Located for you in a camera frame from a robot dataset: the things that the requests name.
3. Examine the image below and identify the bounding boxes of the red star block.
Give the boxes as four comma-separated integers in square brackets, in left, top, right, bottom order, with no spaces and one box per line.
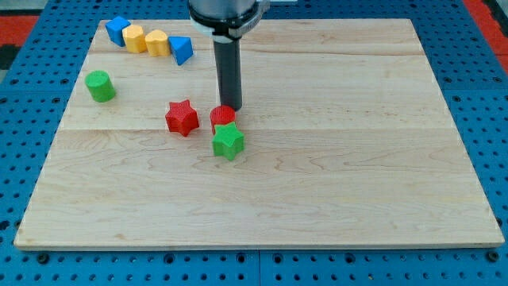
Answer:
[165,99,199,137]

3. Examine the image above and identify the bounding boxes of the blue cube block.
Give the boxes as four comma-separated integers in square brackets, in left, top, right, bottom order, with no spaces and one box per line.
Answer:
[105,16,131,47]

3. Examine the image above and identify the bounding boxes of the green cylinder block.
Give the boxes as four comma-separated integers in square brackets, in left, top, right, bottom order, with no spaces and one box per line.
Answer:
[85,70,116,102]

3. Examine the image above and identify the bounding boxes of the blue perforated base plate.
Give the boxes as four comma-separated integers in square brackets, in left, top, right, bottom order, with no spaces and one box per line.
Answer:
[1,1,507,285]

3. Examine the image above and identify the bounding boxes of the yellow heart block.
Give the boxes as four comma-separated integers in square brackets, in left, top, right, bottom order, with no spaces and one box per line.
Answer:
[145,29,171,57]

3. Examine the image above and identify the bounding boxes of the light wooden board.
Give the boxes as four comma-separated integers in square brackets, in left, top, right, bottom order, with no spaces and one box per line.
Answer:
[14,19,504,251]

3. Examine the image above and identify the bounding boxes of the yellow hexagon block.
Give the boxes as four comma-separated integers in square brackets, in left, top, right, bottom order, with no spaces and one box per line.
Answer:
[122,25,148,53]

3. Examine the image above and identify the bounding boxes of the red cylinder block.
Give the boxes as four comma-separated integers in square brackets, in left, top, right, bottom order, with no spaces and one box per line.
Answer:
[210,105,236,134]

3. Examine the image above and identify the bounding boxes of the blue triangle block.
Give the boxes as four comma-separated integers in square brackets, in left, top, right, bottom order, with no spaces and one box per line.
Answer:
[168,36,194,66]

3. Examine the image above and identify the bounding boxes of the green star block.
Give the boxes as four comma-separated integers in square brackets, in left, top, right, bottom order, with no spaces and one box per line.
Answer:
[212,122,244,160]

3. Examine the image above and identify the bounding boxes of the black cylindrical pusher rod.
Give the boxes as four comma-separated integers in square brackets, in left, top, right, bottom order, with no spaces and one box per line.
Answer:
[214,40,243,111]

